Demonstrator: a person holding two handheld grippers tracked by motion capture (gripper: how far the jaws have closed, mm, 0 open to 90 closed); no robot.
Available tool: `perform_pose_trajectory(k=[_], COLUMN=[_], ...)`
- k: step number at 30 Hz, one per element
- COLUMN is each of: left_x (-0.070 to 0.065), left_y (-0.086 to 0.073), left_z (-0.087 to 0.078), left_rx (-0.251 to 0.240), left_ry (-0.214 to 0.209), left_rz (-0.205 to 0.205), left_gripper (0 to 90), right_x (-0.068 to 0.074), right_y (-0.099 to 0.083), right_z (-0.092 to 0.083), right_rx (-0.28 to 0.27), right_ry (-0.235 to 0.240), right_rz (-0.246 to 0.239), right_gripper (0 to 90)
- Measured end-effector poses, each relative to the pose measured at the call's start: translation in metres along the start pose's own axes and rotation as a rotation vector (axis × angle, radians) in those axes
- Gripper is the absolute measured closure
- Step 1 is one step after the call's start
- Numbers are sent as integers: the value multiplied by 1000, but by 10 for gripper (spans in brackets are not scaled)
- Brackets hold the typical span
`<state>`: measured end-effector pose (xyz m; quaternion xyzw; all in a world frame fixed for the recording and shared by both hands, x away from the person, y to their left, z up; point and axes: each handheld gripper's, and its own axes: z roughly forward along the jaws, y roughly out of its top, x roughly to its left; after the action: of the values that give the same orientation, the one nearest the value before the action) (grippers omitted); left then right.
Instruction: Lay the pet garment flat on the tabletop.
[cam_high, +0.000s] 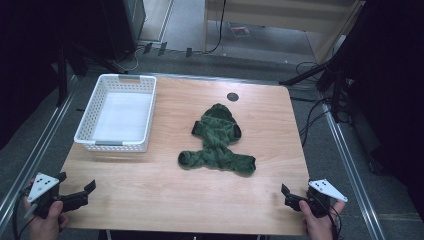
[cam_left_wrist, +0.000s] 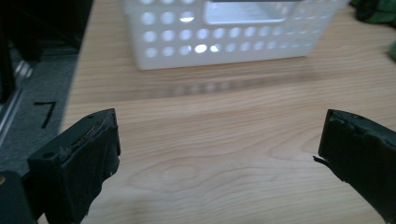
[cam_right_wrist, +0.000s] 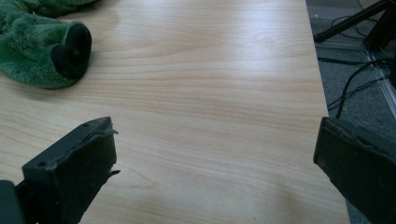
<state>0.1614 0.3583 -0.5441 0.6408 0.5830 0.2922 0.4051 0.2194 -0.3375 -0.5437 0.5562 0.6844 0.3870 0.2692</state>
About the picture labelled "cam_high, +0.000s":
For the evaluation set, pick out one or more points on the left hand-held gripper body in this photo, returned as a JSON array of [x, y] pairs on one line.
[[41, 190]]

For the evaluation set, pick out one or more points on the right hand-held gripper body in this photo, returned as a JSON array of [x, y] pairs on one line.
[[321, 196]]

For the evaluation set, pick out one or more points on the green knitted garment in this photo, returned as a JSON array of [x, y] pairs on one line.
[[216, 143]]

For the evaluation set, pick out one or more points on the person's right hand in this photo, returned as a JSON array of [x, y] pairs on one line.
[[318, 226]]

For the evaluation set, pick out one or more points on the person's left hand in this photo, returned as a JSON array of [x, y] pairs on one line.
[[46, 226]]

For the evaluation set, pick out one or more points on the white perforated plastic basket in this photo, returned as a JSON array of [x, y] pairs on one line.
[[121, 115]]

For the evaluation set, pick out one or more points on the black tripod stand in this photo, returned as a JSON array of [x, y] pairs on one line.
[[61, 76]]

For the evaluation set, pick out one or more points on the black round table grommet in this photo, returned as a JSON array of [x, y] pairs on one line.
[[232, 97]]

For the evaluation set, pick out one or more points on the black angled metal stand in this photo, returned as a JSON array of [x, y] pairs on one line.
[[333, 71]]

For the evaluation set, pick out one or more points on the red booklet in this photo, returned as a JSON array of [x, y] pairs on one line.
[[240, 31]]

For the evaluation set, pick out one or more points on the dark cabinet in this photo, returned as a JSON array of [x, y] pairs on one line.
[[128, 23]]

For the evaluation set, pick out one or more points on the light wooden bench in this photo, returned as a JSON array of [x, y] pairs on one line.
[[276, 16]]

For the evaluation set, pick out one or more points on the metal floor rail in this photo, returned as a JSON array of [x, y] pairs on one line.
[[353, 166], [36, 146]]

